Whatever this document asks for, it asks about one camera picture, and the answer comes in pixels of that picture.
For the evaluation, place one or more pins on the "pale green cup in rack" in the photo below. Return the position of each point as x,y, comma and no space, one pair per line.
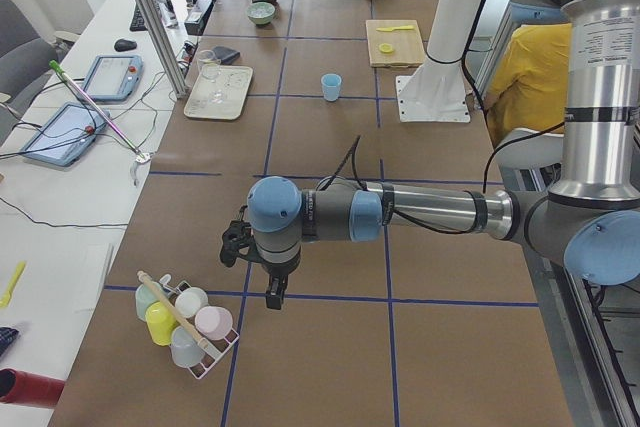
144,298

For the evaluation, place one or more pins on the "metal grabber stick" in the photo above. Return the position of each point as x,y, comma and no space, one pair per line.
141,158

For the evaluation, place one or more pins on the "grey cup in rack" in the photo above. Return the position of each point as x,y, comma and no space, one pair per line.
184,349

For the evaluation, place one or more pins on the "grey folded cloth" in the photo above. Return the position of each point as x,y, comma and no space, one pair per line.
226,55

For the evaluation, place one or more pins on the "wooden cutting board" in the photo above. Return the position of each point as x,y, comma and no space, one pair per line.
408,45

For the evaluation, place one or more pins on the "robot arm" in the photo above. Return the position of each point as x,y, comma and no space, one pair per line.
586,222

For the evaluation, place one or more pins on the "near blue teach pendant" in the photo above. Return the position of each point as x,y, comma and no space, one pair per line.
66,136

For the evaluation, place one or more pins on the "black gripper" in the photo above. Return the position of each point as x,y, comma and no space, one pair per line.
276,270

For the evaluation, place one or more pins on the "person in yellow shirt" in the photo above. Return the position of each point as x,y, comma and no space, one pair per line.
529,88

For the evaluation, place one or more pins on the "wine glass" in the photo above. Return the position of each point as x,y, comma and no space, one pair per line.
210,69

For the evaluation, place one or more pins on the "red cylinder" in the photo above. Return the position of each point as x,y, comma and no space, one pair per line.
29,389

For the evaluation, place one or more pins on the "cream bear tray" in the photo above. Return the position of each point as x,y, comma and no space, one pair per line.
234,81

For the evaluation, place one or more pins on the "far blue teach pendant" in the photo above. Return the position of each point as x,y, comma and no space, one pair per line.
113,78

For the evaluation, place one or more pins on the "black computer mouse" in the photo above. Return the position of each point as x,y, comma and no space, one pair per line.
124,45

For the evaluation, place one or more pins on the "water bottle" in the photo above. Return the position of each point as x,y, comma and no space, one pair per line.
167,13

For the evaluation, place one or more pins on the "wooden rack handle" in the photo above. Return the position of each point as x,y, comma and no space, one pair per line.
146,279

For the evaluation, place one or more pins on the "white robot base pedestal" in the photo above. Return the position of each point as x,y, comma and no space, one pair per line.
436,90

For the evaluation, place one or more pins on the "green bowl of ice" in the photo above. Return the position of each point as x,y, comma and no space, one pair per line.
261,13

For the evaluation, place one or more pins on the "grey office chair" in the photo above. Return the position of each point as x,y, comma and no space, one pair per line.
25,58

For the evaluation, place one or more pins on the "white wire cup rack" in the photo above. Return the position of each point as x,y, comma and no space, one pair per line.
216,349

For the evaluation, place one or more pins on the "lemon slice on board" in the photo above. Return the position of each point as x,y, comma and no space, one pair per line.
386,48

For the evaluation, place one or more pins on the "aluminium frame post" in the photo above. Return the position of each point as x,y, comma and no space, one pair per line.
162,45

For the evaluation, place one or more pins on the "light blue cup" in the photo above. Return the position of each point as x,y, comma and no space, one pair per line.
331,86

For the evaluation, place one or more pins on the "pink cup in rack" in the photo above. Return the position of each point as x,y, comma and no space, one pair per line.
214,322

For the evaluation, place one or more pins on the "black keyboard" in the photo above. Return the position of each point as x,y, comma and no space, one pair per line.
137,23

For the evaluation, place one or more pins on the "white cup in rack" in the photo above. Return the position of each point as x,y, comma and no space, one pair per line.
190,301

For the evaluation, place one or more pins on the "yellow spatula on desk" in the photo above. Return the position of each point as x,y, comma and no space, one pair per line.
8,291

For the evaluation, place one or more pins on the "black box on desk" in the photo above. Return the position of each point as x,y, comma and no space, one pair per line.
198,16

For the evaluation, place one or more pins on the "yellow cup in rack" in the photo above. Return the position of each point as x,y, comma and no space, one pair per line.
160,323

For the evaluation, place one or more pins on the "yellow plastic knife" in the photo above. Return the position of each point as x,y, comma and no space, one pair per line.
395,28

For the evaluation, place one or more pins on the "blue teach pendant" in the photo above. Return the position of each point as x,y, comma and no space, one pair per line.
66,136
113,78

